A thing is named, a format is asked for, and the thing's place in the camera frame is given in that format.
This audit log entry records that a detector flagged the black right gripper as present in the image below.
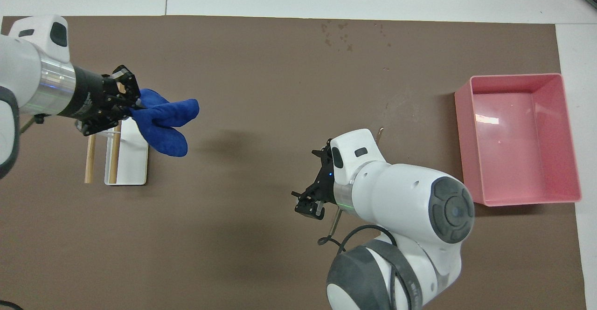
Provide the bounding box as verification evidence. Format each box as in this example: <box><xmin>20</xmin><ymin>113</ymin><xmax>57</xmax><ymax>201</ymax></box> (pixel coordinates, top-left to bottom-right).
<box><xmin>294</xmin><ymin>138</ymin><xmax>335</xmax><ymax>220</ymax></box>

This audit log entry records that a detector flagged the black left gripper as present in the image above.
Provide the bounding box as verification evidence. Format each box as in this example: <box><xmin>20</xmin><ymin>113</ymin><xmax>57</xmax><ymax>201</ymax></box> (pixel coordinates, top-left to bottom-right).
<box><xmin>58</xmin><ymin>65</ymin><xmax>141</xmax><ymax>137</ymax></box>

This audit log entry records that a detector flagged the blue towel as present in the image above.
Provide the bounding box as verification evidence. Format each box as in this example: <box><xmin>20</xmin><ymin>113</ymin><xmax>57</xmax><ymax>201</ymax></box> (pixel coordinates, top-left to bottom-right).
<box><xmin>130</xmin><ymin>89</ymin><xmax>200</xmax><ymax>158</ymax></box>

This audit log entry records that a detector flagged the wooden dowel rod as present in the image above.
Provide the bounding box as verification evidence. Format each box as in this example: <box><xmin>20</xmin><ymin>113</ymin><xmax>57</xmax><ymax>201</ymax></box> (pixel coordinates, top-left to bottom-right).
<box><xmin>84</xmin><ymin>134</ymin><xmax>97</xmax><ymax>184</ymax></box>
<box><xmin>109</xmin><ymin>83</ymin><xmax>125</xmax><ymax>184</ymax></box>

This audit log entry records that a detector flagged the brown table mat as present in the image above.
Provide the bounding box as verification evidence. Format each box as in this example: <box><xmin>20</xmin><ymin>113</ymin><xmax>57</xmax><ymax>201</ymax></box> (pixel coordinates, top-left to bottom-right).
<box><xmin>0</xmin><ymin>15</ymin><xmax>587</xmax><ymax>310</ymax></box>

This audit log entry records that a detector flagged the white rack base tray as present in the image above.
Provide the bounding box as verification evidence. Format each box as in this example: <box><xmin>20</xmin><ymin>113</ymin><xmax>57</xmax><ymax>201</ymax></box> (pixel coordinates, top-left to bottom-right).
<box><xmin>104</xmin><ymin>124</ymin><xmax>150</xmax><ymax>186</ymax></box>

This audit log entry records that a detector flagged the pink plastic bin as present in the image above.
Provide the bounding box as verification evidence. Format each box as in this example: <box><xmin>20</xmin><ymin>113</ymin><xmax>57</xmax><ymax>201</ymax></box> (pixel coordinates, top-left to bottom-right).
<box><xmin>455</xmin><ymin>73</ymin><xmax>582</xmax><ymax>207</ymax></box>

